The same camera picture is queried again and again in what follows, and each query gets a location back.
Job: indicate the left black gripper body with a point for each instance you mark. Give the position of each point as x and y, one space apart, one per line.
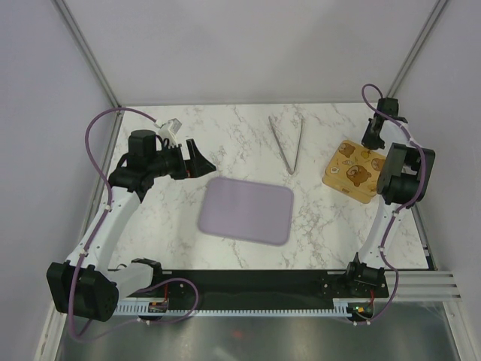
170 163

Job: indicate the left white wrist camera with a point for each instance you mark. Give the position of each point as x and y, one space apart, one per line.
169 129

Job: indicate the lavender plastic tray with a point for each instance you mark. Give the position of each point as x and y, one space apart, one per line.
247 211

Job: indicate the left aluminium frame post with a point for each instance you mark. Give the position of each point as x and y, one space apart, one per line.
79 39

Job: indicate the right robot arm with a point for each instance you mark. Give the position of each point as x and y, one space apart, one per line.
402 182

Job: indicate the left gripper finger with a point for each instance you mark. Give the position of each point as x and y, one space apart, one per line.
206 167
192 168

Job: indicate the white cable duct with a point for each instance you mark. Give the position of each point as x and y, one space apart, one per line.
150 308

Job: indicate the aluminium frame post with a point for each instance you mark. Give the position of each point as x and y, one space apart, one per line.
79 39
416 48

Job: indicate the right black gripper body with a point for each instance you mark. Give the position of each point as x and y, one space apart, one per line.
370 140

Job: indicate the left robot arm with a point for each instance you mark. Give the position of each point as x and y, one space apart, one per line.
83 285

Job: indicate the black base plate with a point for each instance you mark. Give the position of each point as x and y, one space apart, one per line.
263 289

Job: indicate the right aluminium frame post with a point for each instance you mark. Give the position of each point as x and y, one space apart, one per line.
416 48

